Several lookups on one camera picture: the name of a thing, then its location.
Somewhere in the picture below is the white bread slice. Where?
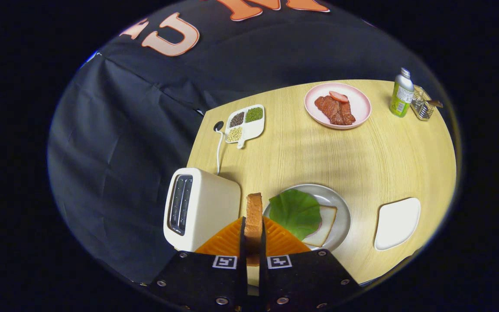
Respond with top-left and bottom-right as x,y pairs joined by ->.
301,205 -> 338,248

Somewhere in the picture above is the brown meat slice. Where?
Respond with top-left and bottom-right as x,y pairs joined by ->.
333,102 -> 356,126
314,96 -> 340,121

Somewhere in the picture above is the small wire basket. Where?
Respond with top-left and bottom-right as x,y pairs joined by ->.
411,87 -> 435,121

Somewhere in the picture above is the cream toaster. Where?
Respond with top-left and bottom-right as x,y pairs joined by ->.
163,168 -> 242,252

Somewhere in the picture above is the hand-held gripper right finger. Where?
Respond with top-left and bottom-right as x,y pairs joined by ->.
258,216 -> 363,312

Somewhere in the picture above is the toasted bread slice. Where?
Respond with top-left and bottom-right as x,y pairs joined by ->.
245,193 -> 264,286

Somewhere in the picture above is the silver green bottle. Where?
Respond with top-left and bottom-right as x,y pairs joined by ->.
389,68 -> 415,118

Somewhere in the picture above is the white power cable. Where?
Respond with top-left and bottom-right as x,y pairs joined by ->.
216,129 -> 226,175

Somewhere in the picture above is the green lettuce leaf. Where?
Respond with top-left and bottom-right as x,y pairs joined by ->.
269,189 -> 322,241

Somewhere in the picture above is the pink plate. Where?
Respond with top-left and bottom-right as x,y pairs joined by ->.
304,82 -> 372,130

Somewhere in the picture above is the white divided seasoning tray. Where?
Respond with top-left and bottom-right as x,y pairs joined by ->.
224,104 -> 266,150

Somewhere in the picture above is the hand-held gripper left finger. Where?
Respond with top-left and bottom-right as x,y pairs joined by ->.
148,217 -> 249,312

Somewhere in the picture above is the white oblong dish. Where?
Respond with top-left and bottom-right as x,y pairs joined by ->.
374,198 -> 421,251

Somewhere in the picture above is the round white plate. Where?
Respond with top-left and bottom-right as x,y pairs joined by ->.
262,184 -> 352,253

